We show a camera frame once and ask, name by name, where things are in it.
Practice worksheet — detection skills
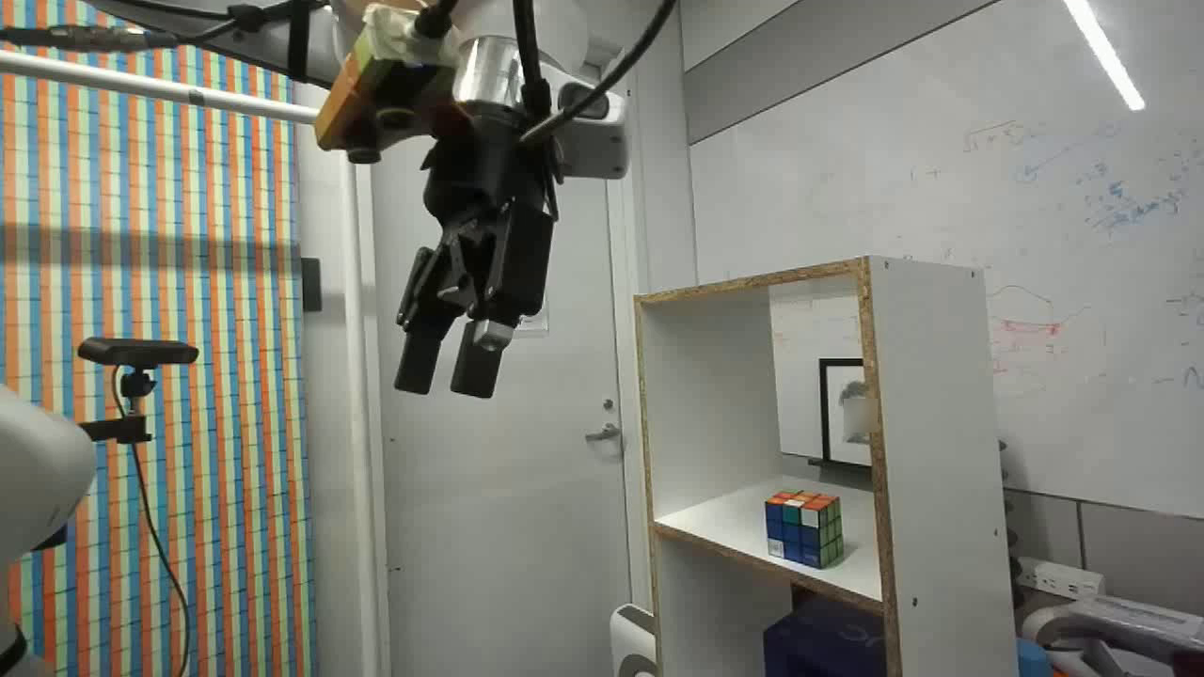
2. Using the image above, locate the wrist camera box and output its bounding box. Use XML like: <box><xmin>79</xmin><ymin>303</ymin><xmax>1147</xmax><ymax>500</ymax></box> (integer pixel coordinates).
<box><xmin>307</xmin><ymin>4</ymin><xmax>457</xmax><ymax>170</ymax></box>

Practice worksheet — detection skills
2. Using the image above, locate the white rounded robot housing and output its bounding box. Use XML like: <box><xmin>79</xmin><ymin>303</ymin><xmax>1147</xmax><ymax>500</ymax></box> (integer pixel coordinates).
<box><xmin>0</xmin><ymin>378</ymin><xmax>100</xmax><ymax>677</ymax></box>

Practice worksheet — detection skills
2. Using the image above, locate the white curved plastic device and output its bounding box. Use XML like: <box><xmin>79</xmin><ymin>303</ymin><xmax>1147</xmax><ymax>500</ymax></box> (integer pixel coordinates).
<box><xmin>1014</xmin><ymin>592</ymin><xmax>1204</xmax><ymax>677</ymax></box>

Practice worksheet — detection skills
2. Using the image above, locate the silver door handle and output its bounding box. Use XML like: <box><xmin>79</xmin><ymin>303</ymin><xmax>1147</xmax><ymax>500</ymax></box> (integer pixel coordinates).
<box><xmin>584</xmin><ymin>400</ymin><xmax>629</xmax><ymax>462</ymax></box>

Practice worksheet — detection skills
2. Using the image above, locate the thin black camera cable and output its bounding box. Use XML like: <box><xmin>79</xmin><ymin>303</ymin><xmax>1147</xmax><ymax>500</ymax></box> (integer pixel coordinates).
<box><xmin>121</xmin><ymin>436</ymin><xmax>194</xmax><ymax>677</ymax></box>

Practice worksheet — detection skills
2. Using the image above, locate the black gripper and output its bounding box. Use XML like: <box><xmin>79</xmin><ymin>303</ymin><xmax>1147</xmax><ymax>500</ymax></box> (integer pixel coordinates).
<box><xmin>392</xmin><ymin>98</ymin><xmax>565</xmax><ymax>403</ymax></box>

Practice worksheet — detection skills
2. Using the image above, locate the white door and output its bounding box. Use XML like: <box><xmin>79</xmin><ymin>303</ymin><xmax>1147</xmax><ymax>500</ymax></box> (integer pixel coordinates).
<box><xmin>363</xmin><ymin>125</ymin><xmax>647</xmax><ymax>677</ymax></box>

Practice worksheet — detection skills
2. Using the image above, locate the black camera on stand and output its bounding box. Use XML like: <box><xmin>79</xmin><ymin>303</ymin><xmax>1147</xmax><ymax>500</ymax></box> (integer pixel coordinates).
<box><xmin>75</xmin><ymin>332</ymin><xmax>203</xmax><ymax>371</ymax></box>

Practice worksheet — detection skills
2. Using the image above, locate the black camera stand clamp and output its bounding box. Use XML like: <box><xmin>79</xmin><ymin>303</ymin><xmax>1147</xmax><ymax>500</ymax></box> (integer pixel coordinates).
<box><xmin>79</xmin><ymin>363</ymin><xmax>156</xmax><ymax>451</ymax></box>

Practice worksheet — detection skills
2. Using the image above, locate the multicolour Rubik's cube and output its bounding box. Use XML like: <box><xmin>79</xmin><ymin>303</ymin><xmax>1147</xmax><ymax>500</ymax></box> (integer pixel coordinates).
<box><xmin>760</xmin><ymin>485</ymin><xmax>848</xmax><ymax>571</ymax></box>

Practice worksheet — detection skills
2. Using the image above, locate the white power strip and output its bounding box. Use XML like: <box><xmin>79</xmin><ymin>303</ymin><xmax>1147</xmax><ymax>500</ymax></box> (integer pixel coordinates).
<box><xmin>1011</xmin><ymin>553</ymin><xmax>1111</xmax><ymax>605</ymax></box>

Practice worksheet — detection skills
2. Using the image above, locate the white horizontal rod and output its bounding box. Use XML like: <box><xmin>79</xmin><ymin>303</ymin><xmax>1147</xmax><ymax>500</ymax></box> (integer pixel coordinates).
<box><xmin>0</xmin><ymin>45</ymin><xmax>318</xmax><ymax>125</ymax></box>

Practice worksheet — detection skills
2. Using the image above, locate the dark blue storage box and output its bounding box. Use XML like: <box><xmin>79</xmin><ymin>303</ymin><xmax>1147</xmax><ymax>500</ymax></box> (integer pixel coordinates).
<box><xmin>760</xmin><ymin>598</ymin><xmax>890</xmax><ymax>677</ymax></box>

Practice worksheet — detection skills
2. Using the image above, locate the tall white open shelf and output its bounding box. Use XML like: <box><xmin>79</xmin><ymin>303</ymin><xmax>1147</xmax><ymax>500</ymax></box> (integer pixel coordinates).
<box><xmin>629</xmin><ymin>253</ymin><xmax>1022</xmax><ymax>677</ymax></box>

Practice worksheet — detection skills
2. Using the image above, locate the black framed portrait picture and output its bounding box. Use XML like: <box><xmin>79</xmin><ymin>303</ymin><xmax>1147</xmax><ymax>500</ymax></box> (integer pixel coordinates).
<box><xmin>817</xmin><ymin>353</ymin><xmax>878</xmax><ymax>475</ymax></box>

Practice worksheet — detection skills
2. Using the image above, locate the large white whiteboard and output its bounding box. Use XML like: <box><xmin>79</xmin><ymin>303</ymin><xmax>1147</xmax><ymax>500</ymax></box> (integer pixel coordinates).
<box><xmin>686</xmin><ymin>0</ymin><xmax>1204</xmax><ymax>523</ymax></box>

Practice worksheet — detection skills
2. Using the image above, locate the multicolour striped backdrop panel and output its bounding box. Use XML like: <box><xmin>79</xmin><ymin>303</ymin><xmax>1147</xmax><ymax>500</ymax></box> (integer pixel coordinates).
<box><xmin>0</xmin><ymin>0</ymin><xmax>318</xmax><ymax>677</ymax></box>

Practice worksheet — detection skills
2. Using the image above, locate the black cable bundle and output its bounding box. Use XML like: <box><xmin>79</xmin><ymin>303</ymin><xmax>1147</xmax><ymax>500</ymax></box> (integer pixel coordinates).
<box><xmin>0</xmin><ymin>0</ymin><xmax>331</xmax><ymax>55</ymax></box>

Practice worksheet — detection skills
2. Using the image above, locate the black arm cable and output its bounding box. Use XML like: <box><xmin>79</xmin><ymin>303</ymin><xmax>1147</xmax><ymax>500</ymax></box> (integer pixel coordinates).
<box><xmin>508</xmin><ymin>0</ymin><xmax>555</xmax><ymax>125</ymax></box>
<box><xmin>516</xmin><ymin>0</ymin><xmax>682</xmax><ymax>146</ymax></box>

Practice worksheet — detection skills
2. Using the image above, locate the small black wall box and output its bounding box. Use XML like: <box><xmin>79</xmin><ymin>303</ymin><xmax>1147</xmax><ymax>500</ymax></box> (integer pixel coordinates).
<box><xmin>297</xmin><ymin>253</ymin><xmax>326</xmax><ymax>318</ymax></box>

